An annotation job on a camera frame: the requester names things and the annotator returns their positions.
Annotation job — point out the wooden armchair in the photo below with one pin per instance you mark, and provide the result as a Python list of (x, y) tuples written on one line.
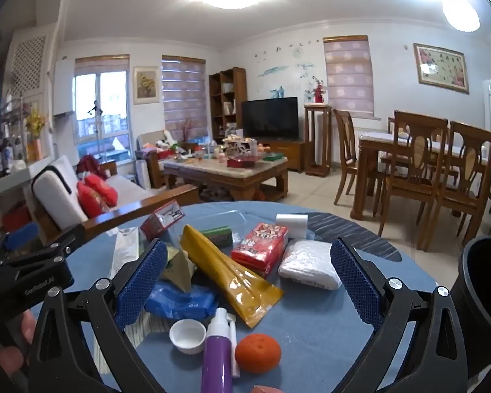
[(149, 143)]

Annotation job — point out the round table blue cloth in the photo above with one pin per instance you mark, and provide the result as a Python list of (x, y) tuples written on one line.
[(319, 335)]

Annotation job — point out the wooden television cabinet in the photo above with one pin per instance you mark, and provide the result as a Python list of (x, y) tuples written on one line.
[(290, 155)]

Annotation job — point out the small round ceiling lamp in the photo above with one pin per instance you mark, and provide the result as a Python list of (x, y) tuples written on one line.
[(460, 14)]

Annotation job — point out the green packet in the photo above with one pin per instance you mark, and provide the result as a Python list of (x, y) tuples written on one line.
[(219, 235)]

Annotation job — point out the yellow foil packet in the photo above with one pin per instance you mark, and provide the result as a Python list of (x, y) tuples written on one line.
[(229, 278)]

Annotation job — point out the red vase with flowers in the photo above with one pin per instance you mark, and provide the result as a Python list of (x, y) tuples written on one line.
[(318, 96)]

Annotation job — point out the beige wrapper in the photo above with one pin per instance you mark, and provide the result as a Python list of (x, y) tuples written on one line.
[(182, 270)]

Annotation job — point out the small white cup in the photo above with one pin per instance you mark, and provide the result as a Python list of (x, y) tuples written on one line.
[(186, 333)]

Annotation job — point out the wooden coffee table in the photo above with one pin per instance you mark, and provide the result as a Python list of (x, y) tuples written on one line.
[(229, 176)]

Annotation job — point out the blue plastic packet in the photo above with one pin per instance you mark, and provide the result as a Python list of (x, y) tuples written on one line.
[(180, 301)]

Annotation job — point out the wooden bookshelf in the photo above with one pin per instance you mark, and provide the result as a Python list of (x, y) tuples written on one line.
[(239, 86)]

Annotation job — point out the wooden dining chair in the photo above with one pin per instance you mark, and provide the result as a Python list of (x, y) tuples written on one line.
[(466, 172), (417, 163), (345, 151)]

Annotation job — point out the framed sunflower picture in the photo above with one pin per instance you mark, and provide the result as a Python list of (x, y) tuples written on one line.
[(146, 86)]

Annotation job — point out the white plastic packet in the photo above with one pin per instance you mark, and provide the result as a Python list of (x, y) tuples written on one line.
[(309, 268)]

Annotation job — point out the framed floral picture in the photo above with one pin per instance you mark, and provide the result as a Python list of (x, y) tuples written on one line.
[(441, 68)]

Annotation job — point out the red box on coffee table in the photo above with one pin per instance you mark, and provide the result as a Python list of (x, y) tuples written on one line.
[(241, 162)]

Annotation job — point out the window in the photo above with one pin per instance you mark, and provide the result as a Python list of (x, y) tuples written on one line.
[(106, 106)]

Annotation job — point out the wooden dining table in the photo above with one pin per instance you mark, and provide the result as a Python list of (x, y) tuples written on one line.
[(368, 159)]

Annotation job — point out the tall wooden plant stand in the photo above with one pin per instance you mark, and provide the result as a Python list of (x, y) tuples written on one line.
[(317, 139)]

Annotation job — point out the black bin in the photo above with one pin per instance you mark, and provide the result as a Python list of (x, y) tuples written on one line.
[(474, 315)]

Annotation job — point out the purple spray bottle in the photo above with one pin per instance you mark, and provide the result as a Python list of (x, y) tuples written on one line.
[(217, 360)]

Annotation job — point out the red snack packet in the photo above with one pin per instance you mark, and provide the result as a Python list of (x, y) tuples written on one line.
[(257, 249)]

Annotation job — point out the clear plastic tray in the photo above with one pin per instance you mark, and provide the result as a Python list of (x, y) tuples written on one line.
[(225, 217)]

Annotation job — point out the green box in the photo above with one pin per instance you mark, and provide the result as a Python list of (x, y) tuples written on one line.
[(275, 156)]

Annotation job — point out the orange ball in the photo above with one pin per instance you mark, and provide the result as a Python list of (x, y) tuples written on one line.
[(257, 352)]

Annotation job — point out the person's left hand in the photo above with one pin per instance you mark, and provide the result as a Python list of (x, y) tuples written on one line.
[(8, 360)]

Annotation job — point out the pink patterned window blind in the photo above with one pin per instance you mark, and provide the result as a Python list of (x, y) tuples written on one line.
[(347, 73), (184, 94)]

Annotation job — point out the white paper roll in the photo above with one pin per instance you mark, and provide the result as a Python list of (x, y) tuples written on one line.
[(290, 225)]

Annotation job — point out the white wall boiler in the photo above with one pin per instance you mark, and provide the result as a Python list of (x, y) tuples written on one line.
[(64, 88)]

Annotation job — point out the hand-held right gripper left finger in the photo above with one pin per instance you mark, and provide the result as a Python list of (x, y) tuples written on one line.
[(141, 282)]

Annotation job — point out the pink box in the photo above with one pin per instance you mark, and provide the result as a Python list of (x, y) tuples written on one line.
[(266, 389)]

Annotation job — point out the wooden sofa with white cushions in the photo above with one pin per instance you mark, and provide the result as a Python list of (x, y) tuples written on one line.
[(57, 196)]

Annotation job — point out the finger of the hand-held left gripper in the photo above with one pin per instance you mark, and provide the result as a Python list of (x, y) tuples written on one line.
[(53, 247), (20, 237)]

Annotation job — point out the black television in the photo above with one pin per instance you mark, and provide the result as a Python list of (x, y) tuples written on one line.
[(270, 118)]

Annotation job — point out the small red box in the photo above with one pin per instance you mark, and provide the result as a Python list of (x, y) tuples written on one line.
[(157, 223)]

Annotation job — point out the yellow flowers in vase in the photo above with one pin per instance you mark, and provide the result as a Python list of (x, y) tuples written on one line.
[(34, 131)]

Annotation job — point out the red cushion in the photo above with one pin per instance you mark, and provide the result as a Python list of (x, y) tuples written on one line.
[(104, 188), (92, 200)]

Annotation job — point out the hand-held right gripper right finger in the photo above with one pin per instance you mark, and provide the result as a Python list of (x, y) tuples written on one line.
[(356, 282)]

